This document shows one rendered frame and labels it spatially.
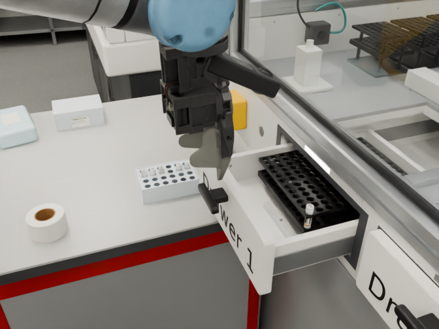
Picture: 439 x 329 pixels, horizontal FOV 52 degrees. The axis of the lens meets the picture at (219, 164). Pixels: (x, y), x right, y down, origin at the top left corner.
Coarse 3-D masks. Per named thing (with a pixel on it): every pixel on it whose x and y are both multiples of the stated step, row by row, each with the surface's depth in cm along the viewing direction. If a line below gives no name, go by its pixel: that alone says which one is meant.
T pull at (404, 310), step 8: (400, 304) 53; (400, 312) 53; (408, 312) 52; (400, 320) 53; (408, 320) 52; (416, 320) 51; (424, 320) 52; (432, 320) 52; (408, 328) 52; (416, 328) 51; (424, 328) 50; (432, 328) 51
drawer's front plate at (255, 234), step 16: (208, 176) 80; (224, 176) 72; (240, 192) 69; (224, 208) 75; (240, 208) 66; (224, 224) 76; (240, 224) 68; (256, 224) 63; (256, 240) 63; (272, 240) 60; (240, 256) 71; (256, 256) 64; (272, 256) 62; (256, 272) 65; (272, 272) 64; (256, 288) 67
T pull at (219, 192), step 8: (200, 184) 73; (200, 192) 73; (208, 192) 72; (216, 192) 72; (224, 192) 72; (208, 200) 70; (216, 200) 70; (224, 200) 71; (208, 208) 70; (216, 208) 68
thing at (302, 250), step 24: (288, 144) 87; (240, 168) 86; (264, 168) 88; (264, 192) 84; (264, 216) 78; (288, 216) 78; (288, 240) 65; (312, 240) 66; (336, 240) 68; (288, 264) 67
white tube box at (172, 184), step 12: (144, 168) 98; (156, 168) 98; (168, 168) 98; (192, 168) 98; (144, 180) 95; (156, 180) 96; (168, 180) 94; (180, 180) 94; (192, 180) 94; (144, 192) 92; (156, 192) 93; (168, 192) 94; (180, 192) 95; (192, 192) 96
